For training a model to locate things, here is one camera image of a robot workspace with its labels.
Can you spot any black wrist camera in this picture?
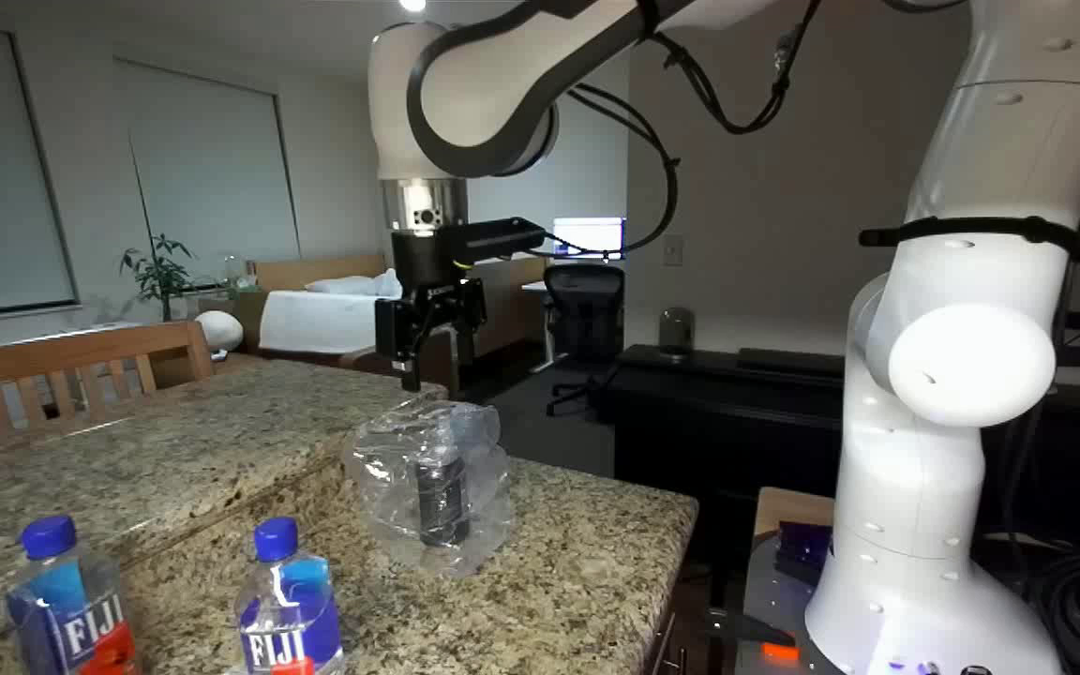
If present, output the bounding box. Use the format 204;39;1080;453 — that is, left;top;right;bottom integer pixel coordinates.
458;219;549;264

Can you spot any black office chair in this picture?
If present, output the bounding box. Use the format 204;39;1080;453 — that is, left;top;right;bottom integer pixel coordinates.
543;264;628;416

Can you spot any right Fiji water bottle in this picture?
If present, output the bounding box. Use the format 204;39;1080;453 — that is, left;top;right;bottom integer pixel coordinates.
235;518;344;675

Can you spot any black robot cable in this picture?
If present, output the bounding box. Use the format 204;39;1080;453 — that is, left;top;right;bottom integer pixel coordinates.
562;0;983;258

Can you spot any computer monitor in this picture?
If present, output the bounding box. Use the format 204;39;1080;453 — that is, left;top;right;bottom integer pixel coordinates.
554;219;628;258

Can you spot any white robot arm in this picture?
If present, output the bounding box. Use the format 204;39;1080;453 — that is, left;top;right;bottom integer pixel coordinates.
367;0;1080;675

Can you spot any green potted plant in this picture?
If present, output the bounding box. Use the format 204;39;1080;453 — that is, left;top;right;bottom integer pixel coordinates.
122;234;193;318

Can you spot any black low cabinet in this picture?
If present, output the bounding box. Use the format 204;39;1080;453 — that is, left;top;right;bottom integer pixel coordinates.
597;345;1080;571

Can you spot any bed with white sheets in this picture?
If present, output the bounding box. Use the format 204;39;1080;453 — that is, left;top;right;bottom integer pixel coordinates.
233;254;402;356

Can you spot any clear plastic bag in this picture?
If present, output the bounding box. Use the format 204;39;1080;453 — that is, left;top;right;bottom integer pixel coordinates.
344;401;514;579

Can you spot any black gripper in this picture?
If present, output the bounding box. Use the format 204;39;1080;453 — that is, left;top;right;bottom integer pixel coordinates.
374;226;483;399

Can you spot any left Fiji water bottle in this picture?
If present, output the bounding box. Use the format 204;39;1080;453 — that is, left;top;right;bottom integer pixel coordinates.
4;515;143;675

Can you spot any fiji water bottle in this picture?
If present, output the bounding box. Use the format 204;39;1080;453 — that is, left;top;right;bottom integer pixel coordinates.
235;518;344;675
4;515;143;675

